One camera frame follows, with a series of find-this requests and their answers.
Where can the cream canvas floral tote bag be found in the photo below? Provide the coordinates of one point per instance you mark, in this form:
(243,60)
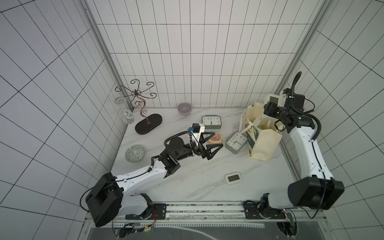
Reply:
(263,133)

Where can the metal jewelry tree stand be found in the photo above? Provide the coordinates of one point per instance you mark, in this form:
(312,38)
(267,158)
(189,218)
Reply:
(149,122)

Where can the lilac round alarm clock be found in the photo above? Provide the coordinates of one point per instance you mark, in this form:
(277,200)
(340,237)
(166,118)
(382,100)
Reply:
(236,127)

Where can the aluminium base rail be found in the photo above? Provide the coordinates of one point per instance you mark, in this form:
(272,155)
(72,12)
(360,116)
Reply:
(204,214)

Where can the white digital thermometer clock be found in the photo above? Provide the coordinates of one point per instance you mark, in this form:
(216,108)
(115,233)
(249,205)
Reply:
(233,178)

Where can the green patterned coaster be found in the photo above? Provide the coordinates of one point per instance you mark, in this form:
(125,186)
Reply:
(135,154)

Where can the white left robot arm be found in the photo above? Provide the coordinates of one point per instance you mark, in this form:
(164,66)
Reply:
(122,195)

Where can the green rectangular alarm clock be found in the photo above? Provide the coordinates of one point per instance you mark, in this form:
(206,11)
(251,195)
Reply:
(212,122)

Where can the purple ceramic bowl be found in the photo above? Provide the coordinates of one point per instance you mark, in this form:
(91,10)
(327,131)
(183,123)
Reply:
(184,109)

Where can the grey square alarm clock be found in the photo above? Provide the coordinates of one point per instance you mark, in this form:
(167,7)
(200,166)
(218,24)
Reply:
(236,142)

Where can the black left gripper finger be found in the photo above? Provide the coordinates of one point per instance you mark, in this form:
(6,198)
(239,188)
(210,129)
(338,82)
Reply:
(205,136)
(211,150)

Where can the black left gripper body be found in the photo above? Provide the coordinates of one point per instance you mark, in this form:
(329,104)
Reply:
(192,149)

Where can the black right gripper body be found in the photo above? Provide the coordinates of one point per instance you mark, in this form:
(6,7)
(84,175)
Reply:
(270,109)

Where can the orange rounded alarm clock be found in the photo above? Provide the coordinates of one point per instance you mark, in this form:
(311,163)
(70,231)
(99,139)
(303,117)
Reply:
(216,139)

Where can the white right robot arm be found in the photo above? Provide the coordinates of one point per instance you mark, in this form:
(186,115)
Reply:
(317,189)

